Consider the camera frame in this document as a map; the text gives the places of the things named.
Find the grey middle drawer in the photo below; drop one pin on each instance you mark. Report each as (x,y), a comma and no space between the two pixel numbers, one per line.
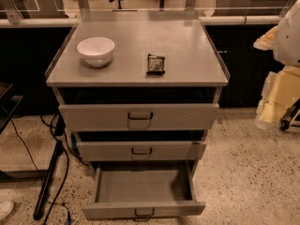
(141,145)

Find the grey top drawer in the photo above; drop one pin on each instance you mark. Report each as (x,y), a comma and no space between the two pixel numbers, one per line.
(120,109)

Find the black power strip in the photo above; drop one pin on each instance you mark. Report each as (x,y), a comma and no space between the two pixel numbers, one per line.
(47,181)

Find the dark snack packet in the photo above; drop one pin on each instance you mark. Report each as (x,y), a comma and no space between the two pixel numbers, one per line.
(155,65)

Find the dark side table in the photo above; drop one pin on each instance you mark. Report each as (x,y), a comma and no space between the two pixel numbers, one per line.
(8,103)

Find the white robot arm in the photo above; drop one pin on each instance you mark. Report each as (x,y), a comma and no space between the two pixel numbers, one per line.
(290,19)

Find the grey drawer cabinet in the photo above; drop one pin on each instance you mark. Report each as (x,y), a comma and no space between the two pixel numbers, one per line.
(191,62)

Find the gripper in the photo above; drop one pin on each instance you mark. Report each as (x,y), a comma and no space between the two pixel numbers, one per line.
(289,37)

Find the grey bottom drawer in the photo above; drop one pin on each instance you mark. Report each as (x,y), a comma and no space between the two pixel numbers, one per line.
(143,190)

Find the white shoe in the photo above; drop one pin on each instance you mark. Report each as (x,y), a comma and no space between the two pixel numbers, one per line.
(6,207)

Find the white ceramic bowl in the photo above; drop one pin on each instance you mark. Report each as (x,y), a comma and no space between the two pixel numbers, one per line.
(96,51)

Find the grey drawer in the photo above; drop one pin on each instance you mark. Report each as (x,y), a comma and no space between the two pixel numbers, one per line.
(120,109)
(141,145)
(143,190)

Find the wheeled cart leg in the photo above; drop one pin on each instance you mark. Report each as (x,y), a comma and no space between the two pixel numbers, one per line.
(291,114)

